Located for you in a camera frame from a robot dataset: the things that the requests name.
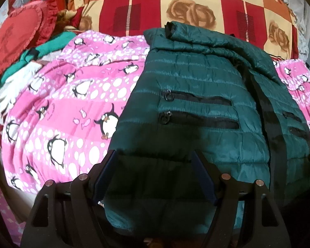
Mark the pink penguin print blanket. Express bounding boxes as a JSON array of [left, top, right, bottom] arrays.
[[0, 30, 310, 194]]

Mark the red checkered rose quilt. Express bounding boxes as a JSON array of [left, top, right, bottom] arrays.
[[67, 0, 300, 60]]

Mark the dark green puffer jacket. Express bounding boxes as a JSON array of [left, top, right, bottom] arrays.
[[103, 21, 310, 238]]

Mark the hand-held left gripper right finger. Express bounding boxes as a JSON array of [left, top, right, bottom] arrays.
[[192, 148, 292, 248]]

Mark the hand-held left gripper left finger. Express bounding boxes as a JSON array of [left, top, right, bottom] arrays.
[[21, 149, 120, 248]]

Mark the green cloth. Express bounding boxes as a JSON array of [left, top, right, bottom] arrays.
[[1, 32, 78, 80]]

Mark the white cloth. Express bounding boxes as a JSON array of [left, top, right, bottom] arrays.
[[0, 61, 43, 106]]

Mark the red heart-shaped frilled pillow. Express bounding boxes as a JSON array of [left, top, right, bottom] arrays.
[[0, 5, 57, 75]]

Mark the red and yellow floral blanket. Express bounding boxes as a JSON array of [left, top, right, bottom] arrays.
[[55, 0, 86, 31]]

